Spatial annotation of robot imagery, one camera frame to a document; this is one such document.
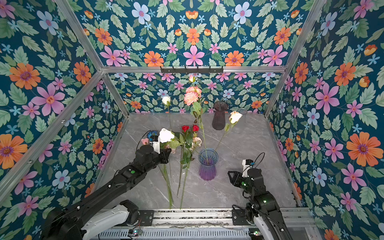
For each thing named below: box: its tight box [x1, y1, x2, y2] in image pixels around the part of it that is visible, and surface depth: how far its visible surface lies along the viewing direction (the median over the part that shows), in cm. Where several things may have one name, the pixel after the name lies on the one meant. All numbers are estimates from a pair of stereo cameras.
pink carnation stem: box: [184, 74, 209, 163], surface depth 67 cm
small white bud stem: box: [162, 96, 172, 130], surface depth 86 cm
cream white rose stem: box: [214, 111, 243, 152], surface depth 64 cm
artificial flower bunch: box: [141, 124, 203, 209], surface depth 88 cm
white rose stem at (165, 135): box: [158, 127, 175, 144], surface depth 58 cm
